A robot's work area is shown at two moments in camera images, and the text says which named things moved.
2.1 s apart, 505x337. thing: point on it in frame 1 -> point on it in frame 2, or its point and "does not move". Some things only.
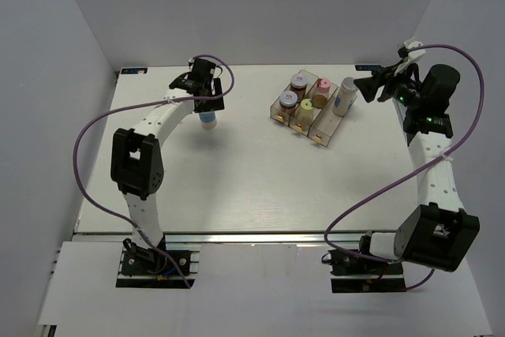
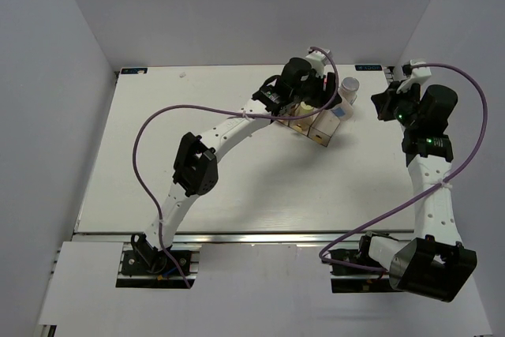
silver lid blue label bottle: (207, 119) -> (343, 110)
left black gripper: (214, 104) -> (322, 96)
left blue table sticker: (134, 70) does not move
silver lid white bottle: (346, 96) does not move
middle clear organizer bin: (312, 105) does not move
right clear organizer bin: (327, 123) does not move
